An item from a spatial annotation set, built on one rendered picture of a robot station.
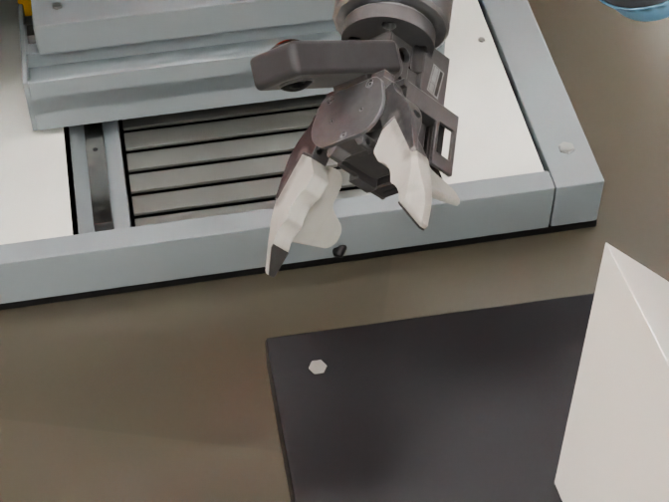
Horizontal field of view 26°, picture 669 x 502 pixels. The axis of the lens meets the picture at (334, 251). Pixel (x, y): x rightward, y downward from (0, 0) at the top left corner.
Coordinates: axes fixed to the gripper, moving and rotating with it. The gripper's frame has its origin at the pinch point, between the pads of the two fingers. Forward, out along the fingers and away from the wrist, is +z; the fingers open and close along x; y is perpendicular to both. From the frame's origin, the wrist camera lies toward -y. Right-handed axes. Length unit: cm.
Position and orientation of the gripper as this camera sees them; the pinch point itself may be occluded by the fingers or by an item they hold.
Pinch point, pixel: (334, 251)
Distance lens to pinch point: 100.7
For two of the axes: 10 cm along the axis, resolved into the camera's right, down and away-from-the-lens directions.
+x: -7.1, 2.3, 6.7
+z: -1.4, 8.9, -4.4
